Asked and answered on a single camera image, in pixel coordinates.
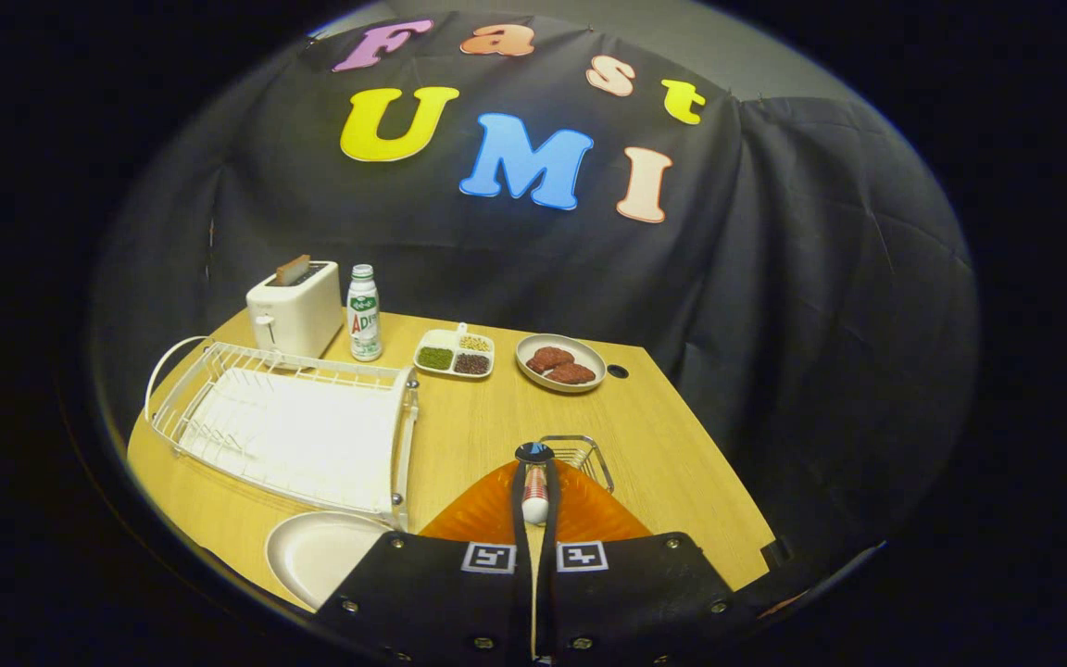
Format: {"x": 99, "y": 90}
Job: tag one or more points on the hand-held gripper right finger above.
{"x": 645, "y": 593}

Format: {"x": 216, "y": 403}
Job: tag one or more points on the black backdrop cloth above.
{"x": 821, "y": 324}

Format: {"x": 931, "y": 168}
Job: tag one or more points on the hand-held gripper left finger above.
{"x": 422, "y": 593}

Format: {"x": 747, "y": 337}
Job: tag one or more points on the white toaster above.
{"x": 297, "y": 315}

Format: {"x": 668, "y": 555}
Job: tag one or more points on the red meat slice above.
{"x": 572, "y": 374}
{"x": 550, "y": 358}

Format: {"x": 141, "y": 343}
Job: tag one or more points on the white round plate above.
{"x": 320, "y": 556}

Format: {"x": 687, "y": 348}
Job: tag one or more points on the white divided condiment dish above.
{"x": 452, "y": 357}

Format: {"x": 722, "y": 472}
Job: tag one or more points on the grey plate of meat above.
{"x": 589, "y": 357}

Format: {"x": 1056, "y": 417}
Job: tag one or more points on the white green drink bottle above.
{"x": 365, "y": 320}

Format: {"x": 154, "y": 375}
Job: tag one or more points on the brown bread slice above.
{"x": 293, "y": 270}

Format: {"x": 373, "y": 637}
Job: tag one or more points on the red white striped spoon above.
{"x": 534, "y": 505}

